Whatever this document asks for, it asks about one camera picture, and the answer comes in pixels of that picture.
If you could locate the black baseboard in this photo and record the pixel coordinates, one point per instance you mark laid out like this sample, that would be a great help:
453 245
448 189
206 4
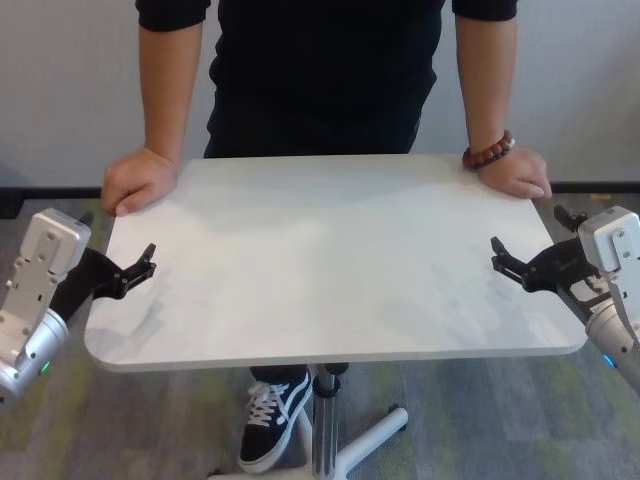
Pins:
50 192

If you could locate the person's right hand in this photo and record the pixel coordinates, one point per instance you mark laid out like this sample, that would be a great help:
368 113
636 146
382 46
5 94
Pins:
140 180

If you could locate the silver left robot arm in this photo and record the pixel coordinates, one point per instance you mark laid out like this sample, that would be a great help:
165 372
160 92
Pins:
45 345

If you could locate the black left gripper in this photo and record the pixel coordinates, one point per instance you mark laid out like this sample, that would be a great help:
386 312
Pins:
90 280

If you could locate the white mobile pedestal table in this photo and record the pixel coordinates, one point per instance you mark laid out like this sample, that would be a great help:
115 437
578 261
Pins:
325 260

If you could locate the person's right forearm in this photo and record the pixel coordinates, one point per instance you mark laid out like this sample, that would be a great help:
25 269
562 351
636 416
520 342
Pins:
170 90

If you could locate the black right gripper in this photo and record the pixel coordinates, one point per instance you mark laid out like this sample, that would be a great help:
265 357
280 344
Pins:
557 267

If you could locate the black wall socket box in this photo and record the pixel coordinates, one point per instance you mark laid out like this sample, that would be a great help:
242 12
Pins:
11 207

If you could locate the person's left hand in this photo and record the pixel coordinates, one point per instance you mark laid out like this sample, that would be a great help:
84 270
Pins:
515 172

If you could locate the person's left forearm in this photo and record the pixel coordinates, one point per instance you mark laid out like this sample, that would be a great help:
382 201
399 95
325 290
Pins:
485 70

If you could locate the black white-laced sneaker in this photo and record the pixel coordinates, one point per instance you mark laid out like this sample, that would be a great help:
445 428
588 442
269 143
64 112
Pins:
272 425

